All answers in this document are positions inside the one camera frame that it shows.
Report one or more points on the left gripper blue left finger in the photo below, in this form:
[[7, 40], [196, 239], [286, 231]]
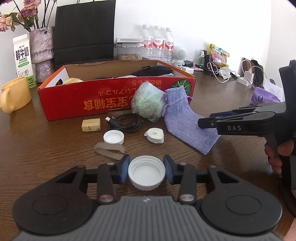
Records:
[[121, 170]]

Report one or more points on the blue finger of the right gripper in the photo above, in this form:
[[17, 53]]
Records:
[[225, 114]]

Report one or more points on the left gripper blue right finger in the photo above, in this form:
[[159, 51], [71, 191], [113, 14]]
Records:
[[172, 172]]

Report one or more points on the translucent rubber band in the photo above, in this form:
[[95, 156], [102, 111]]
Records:
[[114, 151]]

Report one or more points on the large white bottle cap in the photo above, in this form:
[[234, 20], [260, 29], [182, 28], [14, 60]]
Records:
[[146, 173]]

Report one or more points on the purple burlap drawstring pouch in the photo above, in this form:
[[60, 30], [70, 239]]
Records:
[[182, 122]]

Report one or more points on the sheep plush toy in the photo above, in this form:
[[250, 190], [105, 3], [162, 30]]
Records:
[[72, 80]]

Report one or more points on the person's right hand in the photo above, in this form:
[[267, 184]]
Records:
[[286, 149]]

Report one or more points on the purple tissue pack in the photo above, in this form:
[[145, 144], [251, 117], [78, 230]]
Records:
[[267, 93]]

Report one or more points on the small white bottle cap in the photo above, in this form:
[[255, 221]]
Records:
[[114, 137]]

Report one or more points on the yellow soap bar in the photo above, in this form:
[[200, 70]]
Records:
[[91, 125]]

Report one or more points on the colourful snack bag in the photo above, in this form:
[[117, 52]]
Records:
[[218, 56]]

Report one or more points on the iridescent green plastic bag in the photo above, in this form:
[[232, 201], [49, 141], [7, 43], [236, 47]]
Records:
[[148, 102]]

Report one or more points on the right water bottle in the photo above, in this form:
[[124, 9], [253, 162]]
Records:
[[168, 45]]

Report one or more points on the water bottle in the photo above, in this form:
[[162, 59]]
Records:
[[146, 41], [157, 43], [168, 45]]

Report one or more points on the red cardboard pumpkin box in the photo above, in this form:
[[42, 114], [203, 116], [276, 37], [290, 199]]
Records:
[[106, 86]]

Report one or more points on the middle water bottle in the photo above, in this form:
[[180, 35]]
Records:
[[157, 43]]

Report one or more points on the left water bottle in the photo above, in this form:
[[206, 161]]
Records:
[[146, 41]]

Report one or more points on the clear seed container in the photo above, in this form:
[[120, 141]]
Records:
[[127, 53]]

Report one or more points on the flat white box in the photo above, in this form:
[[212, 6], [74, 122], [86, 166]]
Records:
[[121, 40]]

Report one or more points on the yellow ceramic mug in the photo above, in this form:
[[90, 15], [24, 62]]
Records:
[[15, 95]]

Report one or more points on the white milk carton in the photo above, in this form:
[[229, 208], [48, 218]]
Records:
[[23, 61]]

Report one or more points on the black paper shopping bag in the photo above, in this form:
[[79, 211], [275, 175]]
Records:
[[84, 32]]

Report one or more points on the purple textured vase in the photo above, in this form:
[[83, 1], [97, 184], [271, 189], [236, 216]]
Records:
[[42, 52]]

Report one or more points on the dried pink rose bouquet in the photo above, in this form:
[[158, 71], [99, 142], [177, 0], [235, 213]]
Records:
[[28, 16]]

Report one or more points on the white charger with cable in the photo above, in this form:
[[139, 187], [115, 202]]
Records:
[[252, 73]]

